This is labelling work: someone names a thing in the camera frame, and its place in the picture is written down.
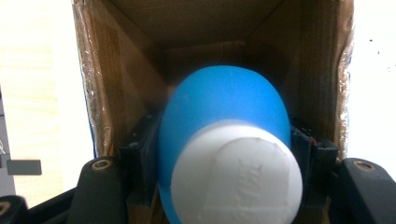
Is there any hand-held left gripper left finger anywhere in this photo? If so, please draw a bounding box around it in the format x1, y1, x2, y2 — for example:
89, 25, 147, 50
119, 112, 163, 207

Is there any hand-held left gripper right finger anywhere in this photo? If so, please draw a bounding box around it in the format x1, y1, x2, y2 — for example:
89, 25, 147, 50
289, 116, 339, 209

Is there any blue bottle with white cap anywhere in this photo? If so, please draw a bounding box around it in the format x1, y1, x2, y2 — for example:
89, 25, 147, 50
156, 64, 304, 224

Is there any blue cardboard box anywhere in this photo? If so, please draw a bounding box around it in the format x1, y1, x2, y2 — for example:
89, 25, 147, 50
71, 0, 357, 224

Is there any white table mat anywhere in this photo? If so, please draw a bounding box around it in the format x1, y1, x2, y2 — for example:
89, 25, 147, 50
55, 0, 396, 191

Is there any grey tape piece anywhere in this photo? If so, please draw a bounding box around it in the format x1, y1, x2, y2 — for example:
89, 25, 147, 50
6, 159, 43, 176

